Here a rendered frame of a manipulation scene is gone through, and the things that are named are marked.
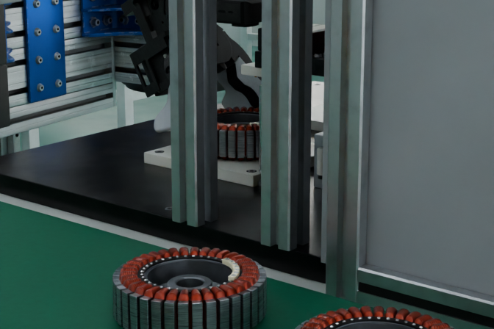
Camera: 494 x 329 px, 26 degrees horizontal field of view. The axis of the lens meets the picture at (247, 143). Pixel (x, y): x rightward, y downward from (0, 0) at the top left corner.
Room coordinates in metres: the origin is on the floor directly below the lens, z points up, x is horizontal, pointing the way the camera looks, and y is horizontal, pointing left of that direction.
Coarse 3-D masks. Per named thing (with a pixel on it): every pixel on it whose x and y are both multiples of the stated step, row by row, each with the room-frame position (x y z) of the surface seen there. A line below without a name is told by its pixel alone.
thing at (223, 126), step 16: (224, 112) 1.15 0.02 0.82; (240, 112) 1.15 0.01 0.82; (256, 112) 1.15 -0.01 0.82; (224, 128) 1.07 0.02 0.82; (240, 128) 1.07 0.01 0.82; (256, 128) 1.07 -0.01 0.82; (224, 144) 1.06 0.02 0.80; (240, 144) 1.06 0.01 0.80; (256, 144) 1.06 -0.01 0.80; (240, 160) 1.07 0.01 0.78
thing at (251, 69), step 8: (312, 24) 1.09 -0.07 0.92; (320, 24) 1.09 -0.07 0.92; (312, 32) 1.03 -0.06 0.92; (320, 32) 1.04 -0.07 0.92; (312, 40) 1.03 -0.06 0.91; (320, 40) 1.04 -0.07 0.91; (312, 48) 1.03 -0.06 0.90; (320, 48) 1.04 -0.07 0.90; (256, 56) 1.06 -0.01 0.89; (312, 56) 1.03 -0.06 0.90; (320, 56) 1.02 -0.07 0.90; (248, 64) 1.08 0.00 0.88; (256, 64) 1.06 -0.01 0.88; (312, 64) 1.02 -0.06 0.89; (320, 64) 1.01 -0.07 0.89; (248, 72) 1.07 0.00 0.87; (256, 72) 1.07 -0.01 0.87; (312, 72) 1.02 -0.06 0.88; (320, 72) 1.01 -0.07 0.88
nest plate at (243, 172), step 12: (312, 144) 1.14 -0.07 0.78; (144, 156) 1.10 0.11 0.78; (156, 156) 1.09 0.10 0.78; (168, 156) 1.09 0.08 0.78; (312, 156) 1.09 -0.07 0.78; (228, 168) 1.04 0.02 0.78; (240, 168) 1.04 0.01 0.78; (252, 168) 1.04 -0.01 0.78; (228, 180) 1.03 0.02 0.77; (240, 180) 1.02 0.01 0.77; (252, 180) 1.01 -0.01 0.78
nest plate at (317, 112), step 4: (312, 108) 1.33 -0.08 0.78; (316, 108) 1.33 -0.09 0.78; (320, 108) 1.33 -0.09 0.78; (312, 112) 1.31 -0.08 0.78; (316, 112) 1.31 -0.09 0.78; (320, 112) 1.31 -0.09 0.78; (312, 116) 1.29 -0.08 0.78; (316, 116) 1.29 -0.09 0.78; (320, 116) 1.29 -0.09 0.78; (312, 120) 1.26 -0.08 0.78; (316, 120) 1.26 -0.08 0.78; (320, 120) 1.26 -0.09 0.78; (312, 124) 1.26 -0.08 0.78; (316, 124) 1.26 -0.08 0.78; (320, 124) 1.26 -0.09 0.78; (312, 128) 1.26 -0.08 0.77; (316, 128) 1.26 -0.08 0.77; (320, 128) 1.26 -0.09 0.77
